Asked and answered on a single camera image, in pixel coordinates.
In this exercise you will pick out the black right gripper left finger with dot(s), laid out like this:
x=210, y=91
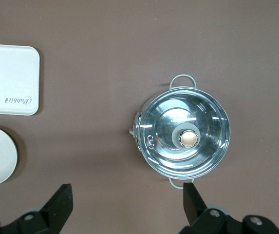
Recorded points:
x=56, y=209

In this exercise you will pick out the glass pot lid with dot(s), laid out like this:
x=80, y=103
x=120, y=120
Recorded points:
x=202, y=117

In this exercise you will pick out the cream rabbit print tray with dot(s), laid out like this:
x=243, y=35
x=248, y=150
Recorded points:
x=7, y=78

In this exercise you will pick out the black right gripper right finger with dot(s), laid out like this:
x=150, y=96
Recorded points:
x=195, y=209

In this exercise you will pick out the grey electric cooking pot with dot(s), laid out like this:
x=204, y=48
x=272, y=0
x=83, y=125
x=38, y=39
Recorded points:
x=144, y=105

